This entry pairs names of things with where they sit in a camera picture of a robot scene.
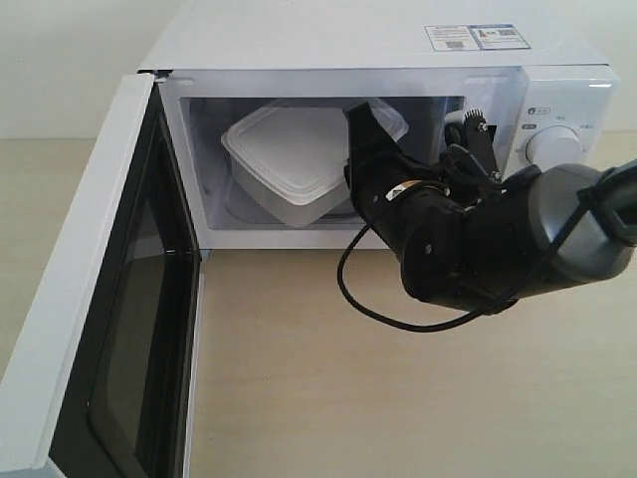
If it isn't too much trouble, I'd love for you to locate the black camera cable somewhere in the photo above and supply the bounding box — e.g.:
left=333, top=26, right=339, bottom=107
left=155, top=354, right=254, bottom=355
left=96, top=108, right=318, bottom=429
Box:
left=336, top=158, right=637, bottom=334

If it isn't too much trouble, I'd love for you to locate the white plastic food container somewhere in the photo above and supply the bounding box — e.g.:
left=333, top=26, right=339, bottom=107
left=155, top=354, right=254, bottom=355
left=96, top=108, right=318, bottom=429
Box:
left=221, top=98, right=409, bottom=228

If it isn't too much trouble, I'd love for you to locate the warning label sticker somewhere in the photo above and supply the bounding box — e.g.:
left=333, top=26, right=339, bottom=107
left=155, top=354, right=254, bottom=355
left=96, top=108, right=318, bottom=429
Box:
left=425, top=24, right=531, bottom=52

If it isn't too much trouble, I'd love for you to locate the white upper power knob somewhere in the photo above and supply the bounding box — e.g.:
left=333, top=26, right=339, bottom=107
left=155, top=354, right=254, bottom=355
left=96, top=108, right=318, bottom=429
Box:
left=526, top=125, right=584, bottom=170

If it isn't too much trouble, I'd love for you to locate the white Midea microwave oven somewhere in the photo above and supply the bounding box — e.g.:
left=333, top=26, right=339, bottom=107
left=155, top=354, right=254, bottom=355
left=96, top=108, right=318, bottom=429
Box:
left=139, top=1, right=619, bottom=251

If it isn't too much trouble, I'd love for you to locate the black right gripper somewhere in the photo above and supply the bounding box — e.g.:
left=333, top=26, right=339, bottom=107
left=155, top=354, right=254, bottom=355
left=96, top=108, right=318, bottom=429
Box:
left=342, top=100, right=479, bottom=255

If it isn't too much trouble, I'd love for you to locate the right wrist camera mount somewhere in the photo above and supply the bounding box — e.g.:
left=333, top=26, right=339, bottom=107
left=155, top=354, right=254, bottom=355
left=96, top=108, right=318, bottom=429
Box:
left=439, top=110, right=502, bottom=191

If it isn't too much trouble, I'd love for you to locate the white microwave door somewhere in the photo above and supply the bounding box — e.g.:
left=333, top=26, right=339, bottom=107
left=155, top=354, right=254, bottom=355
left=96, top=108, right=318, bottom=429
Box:
left=1, top=72, right=203, bottom=477

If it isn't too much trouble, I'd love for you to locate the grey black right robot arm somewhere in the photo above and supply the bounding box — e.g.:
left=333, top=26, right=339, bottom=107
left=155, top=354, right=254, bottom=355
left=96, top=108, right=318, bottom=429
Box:
left=344, top=103, right=636, bottom=313

